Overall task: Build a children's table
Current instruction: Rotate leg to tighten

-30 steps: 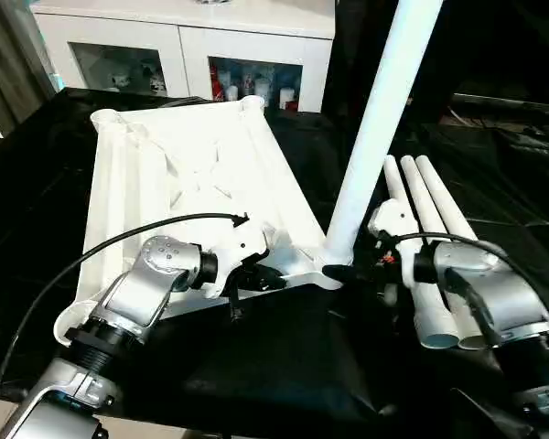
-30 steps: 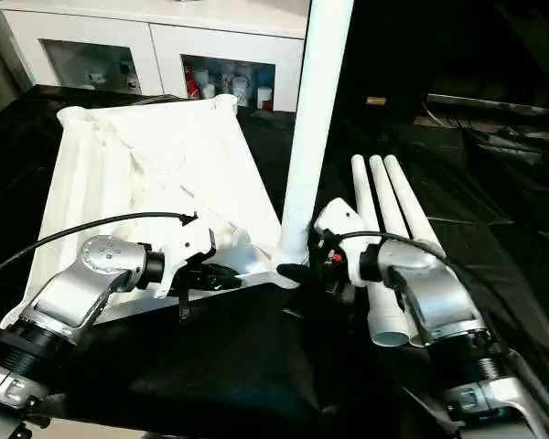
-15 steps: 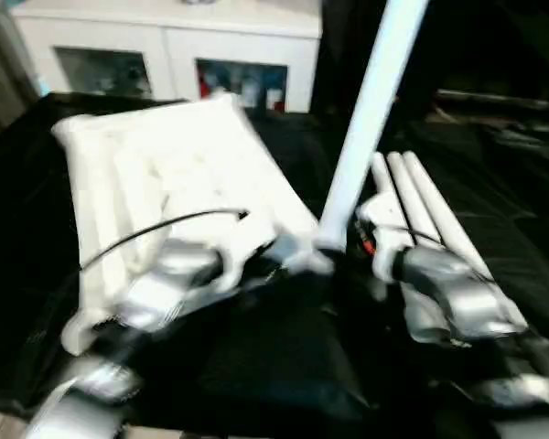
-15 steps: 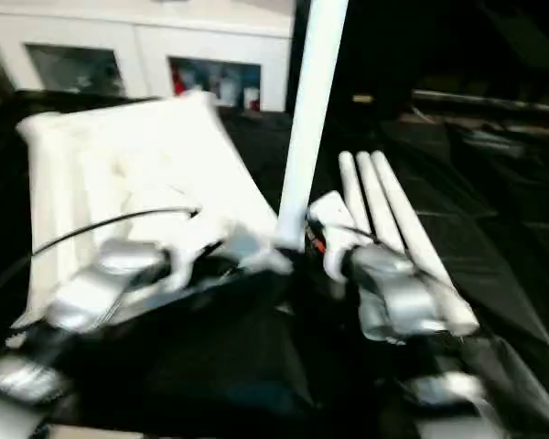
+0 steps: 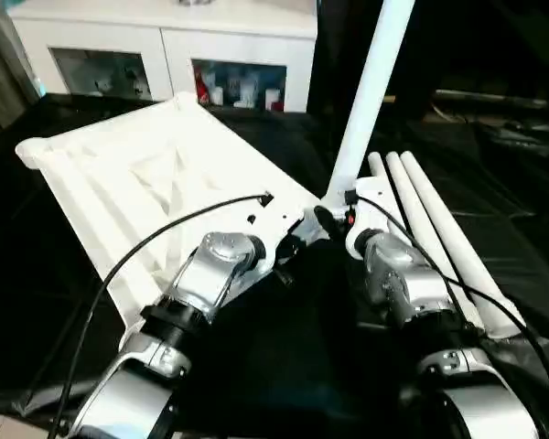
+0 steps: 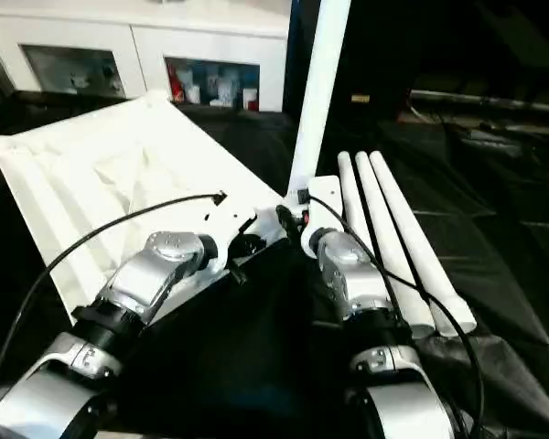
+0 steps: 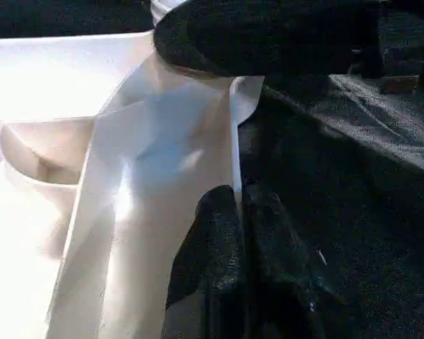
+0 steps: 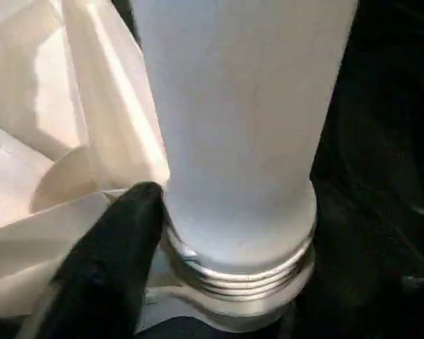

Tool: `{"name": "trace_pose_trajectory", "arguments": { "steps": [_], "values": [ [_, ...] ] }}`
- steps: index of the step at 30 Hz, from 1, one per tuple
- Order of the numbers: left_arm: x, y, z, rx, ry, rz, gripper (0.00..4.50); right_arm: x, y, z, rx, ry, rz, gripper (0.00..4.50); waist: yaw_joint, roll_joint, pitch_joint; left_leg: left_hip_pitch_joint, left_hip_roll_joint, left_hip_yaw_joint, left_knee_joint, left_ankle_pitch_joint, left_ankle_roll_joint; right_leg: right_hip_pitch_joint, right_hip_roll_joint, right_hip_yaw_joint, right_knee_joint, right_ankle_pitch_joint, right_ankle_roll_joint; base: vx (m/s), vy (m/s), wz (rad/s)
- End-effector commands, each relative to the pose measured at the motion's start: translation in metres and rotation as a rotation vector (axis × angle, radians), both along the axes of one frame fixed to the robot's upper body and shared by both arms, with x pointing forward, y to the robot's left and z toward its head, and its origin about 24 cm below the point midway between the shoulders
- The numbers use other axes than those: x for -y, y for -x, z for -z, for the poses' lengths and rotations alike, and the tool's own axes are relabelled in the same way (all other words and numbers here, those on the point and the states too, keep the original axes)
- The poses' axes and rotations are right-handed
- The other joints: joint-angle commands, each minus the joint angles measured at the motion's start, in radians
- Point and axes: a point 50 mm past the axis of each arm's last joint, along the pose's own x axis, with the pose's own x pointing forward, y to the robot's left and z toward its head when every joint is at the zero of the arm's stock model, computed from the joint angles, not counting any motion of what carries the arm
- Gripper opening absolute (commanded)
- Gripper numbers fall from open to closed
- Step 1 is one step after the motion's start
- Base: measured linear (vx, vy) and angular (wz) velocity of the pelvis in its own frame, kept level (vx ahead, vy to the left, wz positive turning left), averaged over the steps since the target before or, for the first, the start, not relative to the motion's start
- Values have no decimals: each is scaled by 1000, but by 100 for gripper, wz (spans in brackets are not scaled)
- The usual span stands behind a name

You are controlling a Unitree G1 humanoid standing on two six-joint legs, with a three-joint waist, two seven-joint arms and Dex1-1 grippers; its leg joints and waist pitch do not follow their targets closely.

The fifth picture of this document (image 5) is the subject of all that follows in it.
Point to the white plastic table top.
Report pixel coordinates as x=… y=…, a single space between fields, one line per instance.
x=137 y=174

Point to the white cabinet with glass doors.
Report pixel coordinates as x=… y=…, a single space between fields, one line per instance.
x=165 y=37

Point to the black mat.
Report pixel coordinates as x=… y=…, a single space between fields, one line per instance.
x=494 y=229

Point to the grey curtain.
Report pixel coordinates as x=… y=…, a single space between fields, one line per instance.
x=5 y=55

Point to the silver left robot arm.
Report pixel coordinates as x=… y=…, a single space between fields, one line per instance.
x=165 y=347

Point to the black furniture with gold label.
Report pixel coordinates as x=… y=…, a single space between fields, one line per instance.
x=476 y=46

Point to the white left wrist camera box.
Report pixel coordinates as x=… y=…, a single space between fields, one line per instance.
x=274 y=219

